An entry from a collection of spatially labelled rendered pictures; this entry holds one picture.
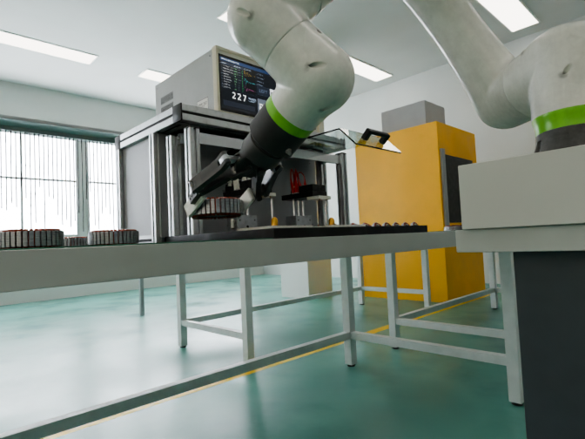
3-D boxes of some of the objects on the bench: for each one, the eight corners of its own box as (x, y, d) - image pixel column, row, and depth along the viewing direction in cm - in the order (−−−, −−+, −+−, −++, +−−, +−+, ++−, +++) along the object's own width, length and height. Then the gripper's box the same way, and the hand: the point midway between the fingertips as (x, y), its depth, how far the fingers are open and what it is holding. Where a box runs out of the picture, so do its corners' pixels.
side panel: (166, 244, 120) (162, 134, 122) (156, 245, 118) (152, 132, 120) (126, 246, 140) (124, 151, 142) (117, 246, 138) (115, 151, 140)
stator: (131, 245, 107) (131, 230, 107) (145, 244, 98) (144, 228, 98) (83, 246, 100) (83, 232, 100) (94, 246, 91) (93, 229, 91)
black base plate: (427, 232, 130) (426, 225, 130) (274, 239, 85) (273, 227, 85) (316, 237, 163) (316, 232, 163) (164, 244, 119) (164, 236, 119)
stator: (34, 249, 87) (34, 231, 87) (77, 246, 83) (77, 228, 83) (-20, 251, 76) (-21, 231, 76) (27, 248, 73) (26, 227, 73)
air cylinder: (312, 231, 143) (312, 215, 143) (297, 232, 138) (296, 215, 138) (302, 232, 147) (301, 216, 147) (286, 232, 141) (285, 216, 142)
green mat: (273, 239, 82) (273, 238, 82) (-205, 260, 40) (-205, 257, 40) (100, 247, 150) (100, 247, 150) (-147, 259, 107) (-147, 258, 107)
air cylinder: (258, 233, 126) (257, 214, 126) (238, 233, 121) (237, 214, 121) (247, 233, 130) (246, 215, 130) (227, 233, 124) (226, 215, 125)
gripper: (307, 133, 84) (250, 199, 97) (206, 113, 67) (155, 195, 80) (323, 163, 80) (262, 226, 94) (222, 148, 64) (165, 228, 77)
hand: (217, 206), depth 86 cm, fingers closed on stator, 11 cm apart
